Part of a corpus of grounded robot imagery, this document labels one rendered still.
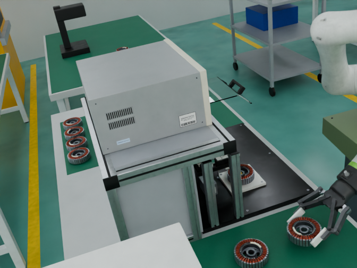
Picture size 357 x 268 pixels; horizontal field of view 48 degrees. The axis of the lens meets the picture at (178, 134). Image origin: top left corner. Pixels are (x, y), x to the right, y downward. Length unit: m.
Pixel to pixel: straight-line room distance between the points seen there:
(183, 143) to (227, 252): 0.41
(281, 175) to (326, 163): 1.46
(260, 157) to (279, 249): 0.53
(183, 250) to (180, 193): 0.55
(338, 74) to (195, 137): 0.71
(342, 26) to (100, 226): 1.15
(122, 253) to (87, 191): 1.03
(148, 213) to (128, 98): 0.39
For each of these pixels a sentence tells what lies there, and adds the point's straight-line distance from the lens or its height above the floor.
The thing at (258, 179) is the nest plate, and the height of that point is 0.78.
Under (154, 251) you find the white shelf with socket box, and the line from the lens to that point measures 0.85.
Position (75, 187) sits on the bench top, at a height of 0.75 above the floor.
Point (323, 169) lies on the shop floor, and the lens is 3.10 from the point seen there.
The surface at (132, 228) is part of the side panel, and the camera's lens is 1.39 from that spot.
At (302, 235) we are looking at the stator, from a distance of 1.42.
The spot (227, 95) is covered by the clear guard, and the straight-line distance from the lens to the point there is 1.73.
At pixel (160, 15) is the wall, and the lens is 6.94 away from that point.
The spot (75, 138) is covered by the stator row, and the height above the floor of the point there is 0.78.
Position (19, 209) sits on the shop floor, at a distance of 3.28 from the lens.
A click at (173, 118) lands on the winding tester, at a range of 1.36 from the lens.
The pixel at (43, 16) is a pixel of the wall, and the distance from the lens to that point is 6.69.
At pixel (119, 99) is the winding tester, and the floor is 1.29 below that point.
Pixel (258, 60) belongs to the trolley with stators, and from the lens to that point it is 4.59.
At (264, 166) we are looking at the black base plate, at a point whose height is 0.77.
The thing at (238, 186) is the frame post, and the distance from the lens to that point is 1.45.
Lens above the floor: 1.80
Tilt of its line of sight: 30 degrees down
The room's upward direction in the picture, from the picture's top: 9 degrees counter-clockwise
